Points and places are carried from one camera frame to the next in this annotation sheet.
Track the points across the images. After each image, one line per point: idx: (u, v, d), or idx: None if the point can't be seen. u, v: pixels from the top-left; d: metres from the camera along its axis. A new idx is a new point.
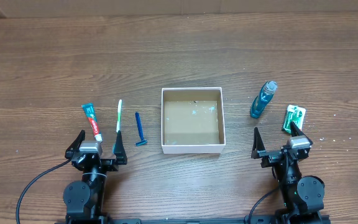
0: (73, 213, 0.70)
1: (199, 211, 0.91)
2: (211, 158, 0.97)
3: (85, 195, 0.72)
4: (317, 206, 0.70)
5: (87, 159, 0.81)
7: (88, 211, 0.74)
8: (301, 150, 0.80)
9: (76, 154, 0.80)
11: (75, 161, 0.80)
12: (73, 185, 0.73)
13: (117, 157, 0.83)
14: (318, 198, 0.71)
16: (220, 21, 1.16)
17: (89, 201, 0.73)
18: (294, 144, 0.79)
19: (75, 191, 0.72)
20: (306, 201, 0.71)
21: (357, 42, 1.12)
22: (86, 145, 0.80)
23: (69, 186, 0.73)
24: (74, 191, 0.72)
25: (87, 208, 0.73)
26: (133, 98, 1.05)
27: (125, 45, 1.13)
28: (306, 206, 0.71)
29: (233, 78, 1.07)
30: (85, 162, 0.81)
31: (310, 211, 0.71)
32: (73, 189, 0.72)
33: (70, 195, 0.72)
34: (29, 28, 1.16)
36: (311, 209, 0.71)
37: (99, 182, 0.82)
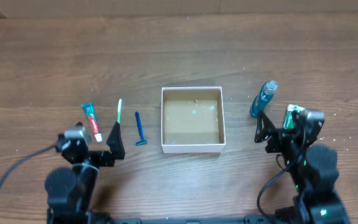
0: (55, 203, 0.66)
1: (199, 211, 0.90)
2: (211, 157, 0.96)
3: (71, 182, 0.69)
4: (332, 176, 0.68)
5: (73, 147, 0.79)
7: (73, 201, 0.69)
8: (317, 123, 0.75)
9: (61, 140, 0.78)
11: (59, 147, 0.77)
12: (57, 172, 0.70)
13: (112, 152, 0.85)
14: (330, 165, 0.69)
16: (220, 22, 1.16)
17: (73, 190, 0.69)
18: (309, 115, 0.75)
19: (58, 179, 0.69)
20: (317, 168, 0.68)
21: (357, 42, 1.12)
22: (71, 130, 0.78)
23: (53, 173, 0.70)
24: (58, 178, 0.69)
25: (71, 198, 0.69)
26: (133, 98, 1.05)
27: (125, 44, 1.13)
28: (318, 177, 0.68)
29: (233, 77, 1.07)
30: (70, 148, 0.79)
31: (324, 182, 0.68)
32: (57, 177, 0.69)
33: (53, 182, 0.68)
34: (29, 28, 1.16)
36: (325, 178, 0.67)
37: (89, 173, 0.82)
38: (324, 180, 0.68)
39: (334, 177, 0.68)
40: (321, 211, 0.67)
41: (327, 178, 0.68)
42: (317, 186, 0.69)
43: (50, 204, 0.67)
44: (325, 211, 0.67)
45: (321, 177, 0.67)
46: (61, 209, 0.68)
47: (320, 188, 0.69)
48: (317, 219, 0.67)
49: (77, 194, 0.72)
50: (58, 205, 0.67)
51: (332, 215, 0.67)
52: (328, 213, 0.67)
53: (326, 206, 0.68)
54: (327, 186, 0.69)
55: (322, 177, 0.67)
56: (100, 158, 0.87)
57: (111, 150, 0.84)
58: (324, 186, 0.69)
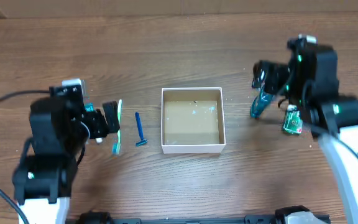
0: (38, 121, 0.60)
1: (199, 211, 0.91)
2: (211, 158, 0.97)
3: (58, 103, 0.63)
4: (330, 58, 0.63)
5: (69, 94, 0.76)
7: (57, 128, 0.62)
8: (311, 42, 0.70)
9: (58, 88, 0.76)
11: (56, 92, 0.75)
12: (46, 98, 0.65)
13: (109, 123, 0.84)
14: (329, 53, 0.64)
16: (220, 22, 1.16)
17: (61, 112, 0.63)
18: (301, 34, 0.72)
19: (46, 102, 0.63)
20: (316, 58, 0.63)
21: (357, 42, 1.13)
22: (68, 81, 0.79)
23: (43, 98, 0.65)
24: (46, 102, 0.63)
25: (56, 123, 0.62)
26: (133, 98, 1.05)
27: (125, 45, 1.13)
28: (316, 61, 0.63)
29: (233, 78, 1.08)
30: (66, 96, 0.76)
31: (324, 62, 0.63)
32: (46, 101, 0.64)
33: (40, 104, 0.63)
34: (29, 28, 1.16)
36: (324, 60, 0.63)
37: (78, 118, 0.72)
38: (323, 61, 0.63)
39: (334, 58, 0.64)
40: (332, 107, 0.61)
41: (325, 60, 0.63)
42: (316, 76, 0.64)
43: (33, 123, 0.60)
44: (337, 109, 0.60)
45: (319, 58, 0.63)
46: (50, 130, 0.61)
47: (320, 70, 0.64)
48: (329, 117, 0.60)
49: (63, 122, 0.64)
50: (44, 123, 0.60)
51: (343, 117, 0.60)
52: (340, 112, 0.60)
53: (338, 103, 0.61)
54: (327, 78, 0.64)
55: (323, 56, 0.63)
56: (93, 119, 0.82)
57: (108, 122, 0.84)
58: (328, 86, 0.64)
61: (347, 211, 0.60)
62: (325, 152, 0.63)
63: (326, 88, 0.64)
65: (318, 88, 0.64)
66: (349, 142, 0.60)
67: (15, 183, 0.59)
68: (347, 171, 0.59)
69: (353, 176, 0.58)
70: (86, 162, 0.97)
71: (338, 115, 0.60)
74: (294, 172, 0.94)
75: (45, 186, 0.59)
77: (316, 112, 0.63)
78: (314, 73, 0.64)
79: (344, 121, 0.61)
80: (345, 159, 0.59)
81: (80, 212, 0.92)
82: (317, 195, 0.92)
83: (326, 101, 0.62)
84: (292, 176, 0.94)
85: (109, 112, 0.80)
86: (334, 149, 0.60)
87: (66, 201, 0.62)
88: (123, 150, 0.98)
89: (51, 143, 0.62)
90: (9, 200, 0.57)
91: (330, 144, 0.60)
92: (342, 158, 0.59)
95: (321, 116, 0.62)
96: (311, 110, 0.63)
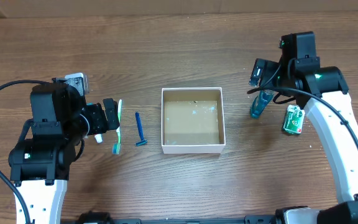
0: (40, 101, 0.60)
1: (199, 211, 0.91)
2: (212, 158, 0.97)
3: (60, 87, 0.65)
4: (307, 37, 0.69)
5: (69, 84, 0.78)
7: (58, 111, 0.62)
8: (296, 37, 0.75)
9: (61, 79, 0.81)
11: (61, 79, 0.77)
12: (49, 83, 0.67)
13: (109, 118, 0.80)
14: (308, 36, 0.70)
16: (220, 21, 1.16)
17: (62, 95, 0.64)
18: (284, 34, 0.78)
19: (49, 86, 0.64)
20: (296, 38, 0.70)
21: (357, 42, 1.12)
22: (69, 76, 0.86)
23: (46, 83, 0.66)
24: (50, 86, 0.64)
25: (58, 104, 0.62)
26: (133, 98, 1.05)
27: (125, 44, 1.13)
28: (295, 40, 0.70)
29: (233, 78, 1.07)
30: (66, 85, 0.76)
31: (302, 40, 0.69)
32: (48, 85, 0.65)
33: (42, 87, 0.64)
34: (29, 28, 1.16)
36: (302, 37, 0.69)
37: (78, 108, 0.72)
38: (302, 42, 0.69)
39: (311, 40, 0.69)
40: (314, 74, 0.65)
41: (303, 38, 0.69)
42: (298, 53, 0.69)
43: (33, 103, 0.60)
44: (318, 75, 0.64)
45: (298, 37, 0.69)
46: (51, 109, 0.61)
47: (300, 49, 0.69)
48: (311, 84, 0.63)
49: (63, 106, 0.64)
50: (46, 102, 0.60)
51: (324, 81, 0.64)
52: (321, 76, 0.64)
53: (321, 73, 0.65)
54: (307, 55, 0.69)
55: (302, 38, 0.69)
56: (93, 114, 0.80)
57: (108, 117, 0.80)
58: (310, 61, 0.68)
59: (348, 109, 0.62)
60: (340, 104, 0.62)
61: (334, 170, 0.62)
62: (311, 116, 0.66)
63: (309, 63, 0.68)
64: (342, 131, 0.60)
65: (301, 63, 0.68)
66: (330, 102, 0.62)
67: (12, 163, 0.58)
68: (329, 127, 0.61)
69: (335, 132, 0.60)
70: (86, 162, 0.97)
71: (319, 79, 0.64)
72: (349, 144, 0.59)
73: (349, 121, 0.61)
74: (294, 172, 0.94)
75: (41, 167, 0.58)
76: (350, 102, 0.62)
77: (300, 81, 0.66)
78: (296, 50, 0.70)
79: (325, 89, 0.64)
80: (326, 122, 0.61)
81: (80, 212, 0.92)
82: (317, 195, 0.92)
83: (309, 71, 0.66)
84: (292, 176, 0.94)
85: (110, 106, 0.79)
86: (317, 111, 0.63)
87: (63, 183, 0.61)
88: (123, 150, 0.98)
89: (50, 127, 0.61)
90: (5, 179, 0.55)
91: (313, 106, 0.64)
92: (325, 116, 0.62)
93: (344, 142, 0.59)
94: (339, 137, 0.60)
95: (304, 82, 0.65)
96: (296, 79, 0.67)
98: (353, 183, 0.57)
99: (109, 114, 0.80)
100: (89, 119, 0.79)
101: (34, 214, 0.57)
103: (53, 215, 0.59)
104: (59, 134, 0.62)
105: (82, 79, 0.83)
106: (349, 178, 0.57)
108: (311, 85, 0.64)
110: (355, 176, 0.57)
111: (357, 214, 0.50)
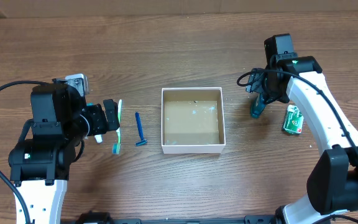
0: (40, 101, 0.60)
1: (199, 211, 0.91)
2: (211, 158, 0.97)
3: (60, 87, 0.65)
4: (285, 38, 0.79)
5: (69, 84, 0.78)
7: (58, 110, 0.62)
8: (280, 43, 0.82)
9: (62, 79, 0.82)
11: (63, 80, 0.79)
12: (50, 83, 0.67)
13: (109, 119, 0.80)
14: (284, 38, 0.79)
16: (220, 21, 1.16)
17: (62, 95, 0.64)
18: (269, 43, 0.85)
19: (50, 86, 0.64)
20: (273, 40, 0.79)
21: (357, 42, 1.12)
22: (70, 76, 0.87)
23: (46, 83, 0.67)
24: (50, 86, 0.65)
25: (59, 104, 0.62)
26: (133, 98, 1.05)
27: (125, 45, 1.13)
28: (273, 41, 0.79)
29: (233, 78, 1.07)
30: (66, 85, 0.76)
31: (280, 40, 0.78)
32: (48, 85, 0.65)
33: (42, 87, 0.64)
34: (28, 28, 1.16)
36: (279, 38, 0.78)
37: (78, 108, 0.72)
38: (281, 42, 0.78)
39: (289, 40, 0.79)
40: (292, 60, 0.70)
41: (281, 38, 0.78)
42: (278, 50, 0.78)
43: (33, 102, 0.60)
44: (296, 61, 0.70)
45: (277, 38, 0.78)
46: (51, 109, 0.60)
47: (279, 46, 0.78)
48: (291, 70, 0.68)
49: (63, 105, 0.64)
50: (46, 101, 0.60)
51: (302, 65, 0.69)
52: (298, 62, 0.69)
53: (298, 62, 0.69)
54: (286, 51, 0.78)
55: (280, 39, 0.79)
56: (92, 114, 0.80)
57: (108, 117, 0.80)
58: (289, 56, 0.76)
59: (322, 82, 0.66)
60: (315, 79, 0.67)
61: (317, 137, 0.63)
62: (293, 96, 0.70)
63: (288, 56, 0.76)
64: (319, 98, 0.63)
65: (281, 57, 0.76)
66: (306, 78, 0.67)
67: (12, 163, 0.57)
68: (307, 96, 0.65)
69: (312, 100, 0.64)
70: (86, 162, 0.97)
71: (298, 65, 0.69)
72: (326, 109, 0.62)
73: (324, 91, 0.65)
74: (294, 172, 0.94)
75: (41, 167, 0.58)
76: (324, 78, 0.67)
77: (280, 69, 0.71)
78: (275, 48, 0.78)
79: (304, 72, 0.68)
80: (303, 92, 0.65)
81: (80, 212, 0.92)
82: None
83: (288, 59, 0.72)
84: (292, 176, 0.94)
85: (109, 107, 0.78)
86: (295, 86, 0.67)
87: (63, 183, 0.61)
88: (123, 150, 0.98)
89: (50, 127, 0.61)
90: (5, 179, 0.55)
91: (292, 84, 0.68)
92: (302, 88, 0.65)
93: (320, 107, 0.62)
94: (316, 102, 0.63)
95: (284, 68, 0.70)
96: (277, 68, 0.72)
98: (332, 139, 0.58)
99: (109, 114, 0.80)
100: (89, 119, 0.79)
101: (34, 214, 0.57)
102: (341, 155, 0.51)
103: (53, 215, 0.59)
104: (59, 134, 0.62)
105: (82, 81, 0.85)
106: (328, 137, 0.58)
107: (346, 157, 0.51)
108: (290, 70, 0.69)
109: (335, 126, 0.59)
110: (333, 131, 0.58)
111: (335, 158, 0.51)
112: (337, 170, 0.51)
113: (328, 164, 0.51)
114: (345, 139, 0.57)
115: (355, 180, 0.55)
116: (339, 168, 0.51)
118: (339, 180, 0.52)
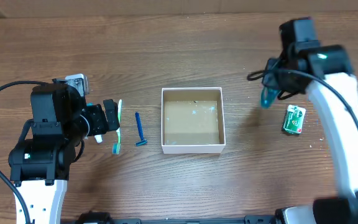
0: (40, 101, 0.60)
1: (199, 211, 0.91)
2: (211, 158, 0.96)
3: (60, 87, 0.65)
4: (307, 23, 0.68)
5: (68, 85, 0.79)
7: (58, 110, 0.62)
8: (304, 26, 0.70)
9: None
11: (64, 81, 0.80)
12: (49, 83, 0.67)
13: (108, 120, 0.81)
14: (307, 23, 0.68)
16: (220, 21, 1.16)
17: (62, 95, 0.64)
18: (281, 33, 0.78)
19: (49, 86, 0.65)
20: (296, 23, 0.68)
21: (357, 42, 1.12)
22: (70, 76, 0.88)
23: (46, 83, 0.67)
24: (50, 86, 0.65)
25: (59, 104, 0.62)
26: (133, 98, 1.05)
27: (125, 45, 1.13)
28: (294, 23, 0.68)
29: (233, 78, 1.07)
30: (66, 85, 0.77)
31: (301, 25, 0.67)
32: (48, 85, 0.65)
33: (43, 87, 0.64)
34: (29, 28, 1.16)
36: (301, 22, 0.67)
37: (78, 108, 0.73)
38: (302, 28, 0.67)
39: (310, 26, 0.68)
40: (319, 53, 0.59)
41: (302, 24, 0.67)
42: (298, 38, 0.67)
43: (33, 102, 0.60)
44: (324, 55, 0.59)
45: (297, 23, 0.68)
46: (51, 109, 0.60)
47: (300, 36, 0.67)
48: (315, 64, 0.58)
49: (64, 105, 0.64)
50: (45, 101, 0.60)
51: (330, 60, 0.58)
52: (325, 54, 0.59)
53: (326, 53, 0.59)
54: (307, 39, 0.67)
55: (301, 26, 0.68)
56: (92, 115, 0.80)
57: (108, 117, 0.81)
58: (313, 44, 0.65)
59: (354, 97, 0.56)
60: (345, 88, 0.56)
61: (335, 163, 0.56)
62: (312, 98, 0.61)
63: (311, 45, 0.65)
64: (347, 117, 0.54)
65: (301, 46, 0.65)
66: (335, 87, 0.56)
67: (12, 163, 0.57)
68: (332, 114, 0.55)
69: (339, 120, 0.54)
70: (86, 162, 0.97)
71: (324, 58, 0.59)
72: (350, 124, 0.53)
73: (354, 108, 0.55)
74: (294, 172, 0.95)
75: (41, 167, 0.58)
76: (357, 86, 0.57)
77: (303, 61, 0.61)
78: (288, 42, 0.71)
79: (330, 71, 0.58)
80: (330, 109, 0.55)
81: (80, 212, 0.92)
82: (317, 196, 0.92)
83: (314, 50, 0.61)
84: (292, 176, 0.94)
85: (110, 107, 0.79)
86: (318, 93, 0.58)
87: (63, 183, 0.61)
88: (123, 150, 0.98)
89: (50, 127, 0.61)
90: (5, 179, 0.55)
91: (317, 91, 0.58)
92: (328, 102, 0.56)
93: (346, 128, 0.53)
94: (343, 124, 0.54)
95: (307, 61, 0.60)
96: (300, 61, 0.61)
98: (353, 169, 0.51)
99: (109, 114, 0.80)
100: (89, 119, 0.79)
101: (34, 214, 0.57)
102: None
103: (53, 215, 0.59)
104: (59, 134, 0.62)
105: (82, 81, 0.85)
106: (350, 172, 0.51)
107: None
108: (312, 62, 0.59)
109: None
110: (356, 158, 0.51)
111: (357, 208, 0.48)
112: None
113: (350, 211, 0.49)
114: None
115: None
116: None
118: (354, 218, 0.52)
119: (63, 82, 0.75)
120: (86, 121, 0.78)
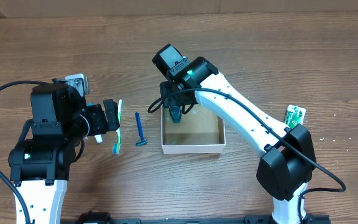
0: (40, 101, 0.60)
1: (198, 211, 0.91)
2: (212, 158, 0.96)
3: (59, 87, 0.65)
4: (168, 50, 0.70)
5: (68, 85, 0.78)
7: (58, 111, 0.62)
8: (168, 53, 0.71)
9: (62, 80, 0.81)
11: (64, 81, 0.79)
12: (49, 83, 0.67)
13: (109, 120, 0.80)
14: (171, 54, 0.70)
16: (220, 21, 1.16)
17: (61, 95, 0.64)
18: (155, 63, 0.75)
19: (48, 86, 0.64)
20: (161, 56, 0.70)
21: (357, 42, 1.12)
22: (70, 76, 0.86)
23: (47, 83, 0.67)
24: (49, 86, 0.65)
25: (58, 104, 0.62)
26: (133, 98, 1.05)
27: (125, 45, 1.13)
28: (161, 60, 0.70)
29: (233, 77, 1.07)
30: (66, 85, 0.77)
31: (165, 59, 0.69)
32: (48, 85, 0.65)
33: (42, 87, 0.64)
34: (28, 28, 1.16)
36: (163, 55, 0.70)
37: (78, 109, 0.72)
38: (167, 55, 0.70)
39: (173, 49, 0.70)
40: (186, 71, 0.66)
41: (166, 53, 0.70)
42: (168, 65, 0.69)
43: (33, 102, 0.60)
44: (191, 72, 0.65)
45: (161, 54, 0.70)
46: (51, 109, 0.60)
47: (167, 60, 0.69)
48: (190, 81, 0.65)
49: (63, 105, 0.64)
50: (45, 101, 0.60)
51: (198, 72, 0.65)
52: (192, 70, 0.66)
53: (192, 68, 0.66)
54: (175, 61, 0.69)
55: (166, 52, 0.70)
56: (93, 115, 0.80)
57: (109, 117, 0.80)
58: (181, 65, 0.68)
59: (223, 84, 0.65)
60: (223, 86, 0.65)
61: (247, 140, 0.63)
62: (204, 103, 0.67)
63: (180, 66, 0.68)
64: (229, 102, 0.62)
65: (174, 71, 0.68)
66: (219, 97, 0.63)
67: (12, 163, 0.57)
68: (219, 106, 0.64)
69: (226, 108, 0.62)
70: (86, 162, 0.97)
71: (198, 71, 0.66)
72: (239, 109, 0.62)
73: (232, 93, 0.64)
74: None
75: (41, 167, 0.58)
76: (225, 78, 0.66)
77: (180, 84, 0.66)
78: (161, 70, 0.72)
79: (202, 78, 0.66)
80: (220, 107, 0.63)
81: (80, 212, 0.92)
82: (317, 195, 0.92)
83: (181, 71, 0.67)
84: None
85: (109, 107, 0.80)
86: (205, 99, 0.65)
87: (63, 183, 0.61)
88: (123, 150, 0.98)
89: (50, 127, 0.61)
90: (5, 179, 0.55)
91: (200, 96, 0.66)
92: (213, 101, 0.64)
93: (235, 112, 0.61)
94: (232, 109, 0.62)
95: (184, 83, 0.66)
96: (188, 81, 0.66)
98: (260, 141, 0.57)
99: (109, 114, 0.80)
100: (89, 119, 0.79)
101: (34, 214, 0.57)
102: (274, 155, 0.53)
103: (54, 215, 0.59)
104: (58, 134, 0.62)
105: (82, 81, 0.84)
106: (255, 140, 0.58)
107: (280, 154, 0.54)
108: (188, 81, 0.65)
109: (257, 126, 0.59)
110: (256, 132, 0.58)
111: (274, 163, 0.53)
112: (278, 168, 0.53)
113: (270, 169, 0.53)
114: (271, 135, 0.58)
115: (291, 159, 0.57)
116: (278, 166, 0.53)
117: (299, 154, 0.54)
118: (285, 171, 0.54)
119: (63, 82, 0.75)
120: (86, 121, 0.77)
